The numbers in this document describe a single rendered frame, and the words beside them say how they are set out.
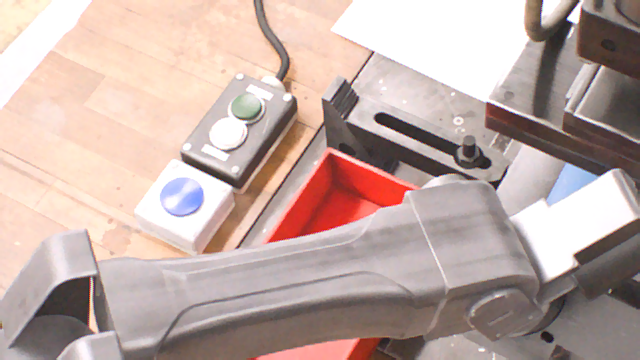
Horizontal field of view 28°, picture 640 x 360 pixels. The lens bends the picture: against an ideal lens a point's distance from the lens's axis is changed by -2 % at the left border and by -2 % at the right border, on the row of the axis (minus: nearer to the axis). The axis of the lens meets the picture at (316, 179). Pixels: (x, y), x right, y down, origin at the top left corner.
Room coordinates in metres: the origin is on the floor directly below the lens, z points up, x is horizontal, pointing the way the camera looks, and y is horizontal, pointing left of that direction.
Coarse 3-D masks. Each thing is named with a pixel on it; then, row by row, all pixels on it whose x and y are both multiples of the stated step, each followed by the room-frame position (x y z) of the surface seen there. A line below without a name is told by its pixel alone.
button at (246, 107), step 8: (240, 96) 0.75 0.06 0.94; (248, 96) 0.75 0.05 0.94; (256, 96) 0.75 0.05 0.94; (232, 104) 0.75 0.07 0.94; (240, 104) 0.74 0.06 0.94; (248, 104) 0.74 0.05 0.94; (256, 104) 0.74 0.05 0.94; (232, 112) 0.74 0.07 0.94; (240, 112) 0.73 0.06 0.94; (248, 112) 0.73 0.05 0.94; (256, 112) 0.73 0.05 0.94; (240, 120) 0.73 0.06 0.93; (248, 120) 0.73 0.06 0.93
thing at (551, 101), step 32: (512, 64) 0.60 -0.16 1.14; (544, 64) 0.59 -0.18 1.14; (576, 64) 0.59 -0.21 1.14; (512, 96) 0.57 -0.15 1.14; (544, 96) 0.56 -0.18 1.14; (576, 96) 0.53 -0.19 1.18; (608, 96) 0.53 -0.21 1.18; (512, 128) 0.55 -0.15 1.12; (544, 128) 0.54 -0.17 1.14; (576, 128) 0.51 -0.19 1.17; (608, 128) 0.50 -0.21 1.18; (576, 160) 0.52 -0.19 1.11; (608, 160) 0.51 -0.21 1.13
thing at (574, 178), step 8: (568, 168) 0.59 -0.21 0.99; (576, 168) 0.59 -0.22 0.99; (568, 176) 0.58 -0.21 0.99; (576, 176) 0.58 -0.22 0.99; (584, 176) 0.58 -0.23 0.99; (592, 176) 0.58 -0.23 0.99; (560, 184) 0.58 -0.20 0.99; (568, 184) 0.58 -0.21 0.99; (576, 184) 0.57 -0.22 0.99; (584, 184) 0.57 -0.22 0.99; (560, 192) 0.57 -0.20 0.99; (568, 192) 0.57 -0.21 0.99; (552, 200) 0.56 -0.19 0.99
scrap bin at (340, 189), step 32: (320, 160) 0.65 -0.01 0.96; (352, 160) 0.65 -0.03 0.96; (320, 192) 0.65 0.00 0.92; (352, 192) 0.65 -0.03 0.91; (384, 192) 0.63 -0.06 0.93; (288, 224) 0.60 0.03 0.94; (320, 224) 0.62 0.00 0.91; (288, 352) 0.50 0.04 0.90; (320, 352) 0.49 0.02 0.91; (352, 352) 0.47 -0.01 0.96
